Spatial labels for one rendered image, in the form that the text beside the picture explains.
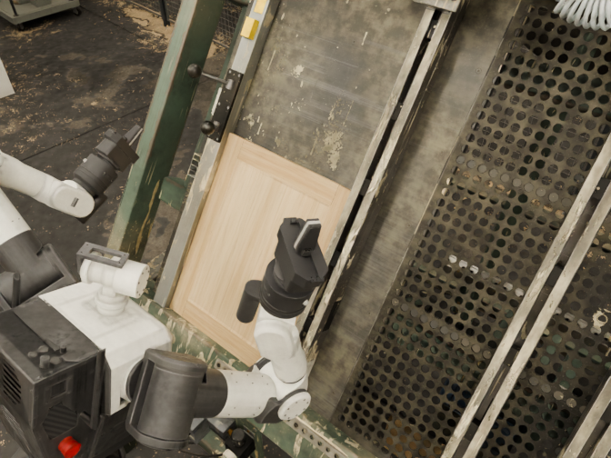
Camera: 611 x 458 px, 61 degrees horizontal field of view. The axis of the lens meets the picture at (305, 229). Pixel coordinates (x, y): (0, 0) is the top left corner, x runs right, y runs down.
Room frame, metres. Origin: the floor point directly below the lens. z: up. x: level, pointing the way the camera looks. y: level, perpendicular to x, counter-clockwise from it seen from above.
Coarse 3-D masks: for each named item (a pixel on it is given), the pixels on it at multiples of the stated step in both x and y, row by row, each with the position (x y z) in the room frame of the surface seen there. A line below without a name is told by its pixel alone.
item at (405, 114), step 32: (416, 0) 1.13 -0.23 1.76; (448, 0) 1.09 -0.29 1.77; (416, 32) 1.12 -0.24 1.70; (448, 32) 1.11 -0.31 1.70; (416, 64) 1.09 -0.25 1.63; (416, 96) 1.03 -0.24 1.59; (384, 128) 1.01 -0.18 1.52; (384, 160) 0.96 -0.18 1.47; (352, 192) 0.95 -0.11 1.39; (384, 192) 0.95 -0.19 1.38; (352, 224) 0.92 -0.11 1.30; (352, 256) 0.86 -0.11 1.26; (320, 288) 0.83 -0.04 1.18; (320, 320) 0.77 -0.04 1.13
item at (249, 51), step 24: (264, 24) 1.39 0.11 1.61; (240, 48) 1.37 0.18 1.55; (240, 72) 1.33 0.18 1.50; (240, 96) 1.30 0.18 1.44; (216, 144) 1.23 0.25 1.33; (216, 168) 1.21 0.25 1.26; (192, 192) 1.18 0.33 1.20; (192, 216) 1.13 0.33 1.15; (168, 264) 1.07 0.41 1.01; (168, 288) 1.02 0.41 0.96
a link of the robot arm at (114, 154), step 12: (108, 132) 1.15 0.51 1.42; (108, 144) 1.13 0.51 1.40; (120, 144) 1.13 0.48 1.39; (96, 156) 1.10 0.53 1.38; (108, 156) 1.10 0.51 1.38; (120, 156) 1.13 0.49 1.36; (132, 156) 1.15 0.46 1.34; (96, 168) 1.07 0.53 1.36; (108, 168) 1.08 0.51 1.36; (120, 168) 1.12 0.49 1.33; (108, 180) 1.07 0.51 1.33
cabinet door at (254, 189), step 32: (224, 160) 1.21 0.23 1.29; (256, 160) 1.16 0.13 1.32; (288, 160) 1.13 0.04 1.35; (224, 192) 1.15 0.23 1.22; (256, 192) 1.11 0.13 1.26; (288, 192) 1.07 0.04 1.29; (320, 192) 1.03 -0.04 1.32; (224, 224) 1.09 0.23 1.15; (256, 224) 1.05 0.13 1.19; (192, 256) 1.07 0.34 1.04; (224, 256) 1.03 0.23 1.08; (256, 256) 0.99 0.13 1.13; (192, 288) 1.01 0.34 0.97; (224, 288) 0.97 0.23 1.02; (192, 320) 0.94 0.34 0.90; (224, 320) 0.91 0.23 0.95; (256, 352) 0.81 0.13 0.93
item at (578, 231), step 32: (608, 160) 0.78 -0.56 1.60; (608, 192) 0.74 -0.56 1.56; (576, 224) 0.74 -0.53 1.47; (576, 256) 0.68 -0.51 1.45; (544, 288) 0.68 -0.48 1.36; (512, 320) 0.64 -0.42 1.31; (544, 320) 0.62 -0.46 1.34; (512, 352) 0.60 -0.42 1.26; (480, 384) 0.56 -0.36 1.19; (512, 384) 0.55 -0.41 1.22; (480, 416) 0.54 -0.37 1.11; (448, 448) 0.49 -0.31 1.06; (480, 448) 0.49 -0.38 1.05
